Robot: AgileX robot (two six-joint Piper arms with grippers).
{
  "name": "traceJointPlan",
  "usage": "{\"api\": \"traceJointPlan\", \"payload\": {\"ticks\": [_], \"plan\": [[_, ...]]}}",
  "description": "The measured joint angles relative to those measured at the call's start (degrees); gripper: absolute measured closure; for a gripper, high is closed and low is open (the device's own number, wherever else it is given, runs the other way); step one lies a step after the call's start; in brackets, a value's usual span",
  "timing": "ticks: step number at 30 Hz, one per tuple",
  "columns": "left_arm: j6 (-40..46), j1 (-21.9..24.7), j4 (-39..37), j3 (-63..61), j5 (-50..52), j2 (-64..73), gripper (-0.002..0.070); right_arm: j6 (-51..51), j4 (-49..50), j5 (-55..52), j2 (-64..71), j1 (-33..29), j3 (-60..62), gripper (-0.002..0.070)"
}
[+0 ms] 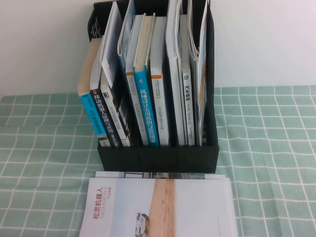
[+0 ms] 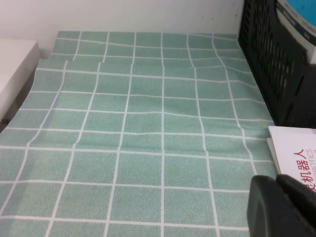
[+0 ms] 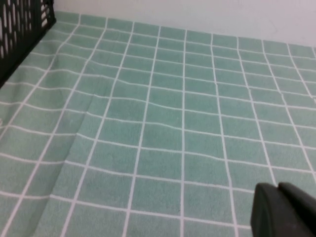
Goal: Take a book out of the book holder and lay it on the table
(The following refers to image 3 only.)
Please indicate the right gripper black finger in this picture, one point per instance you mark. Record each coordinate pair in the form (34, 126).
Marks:
(284, 212)

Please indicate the black plastic book holder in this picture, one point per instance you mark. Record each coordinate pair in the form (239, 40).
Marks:
(26, 48)

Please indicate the green checked tablecloth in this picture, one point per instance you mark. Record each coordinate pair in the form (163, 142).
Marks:
(160, 123)

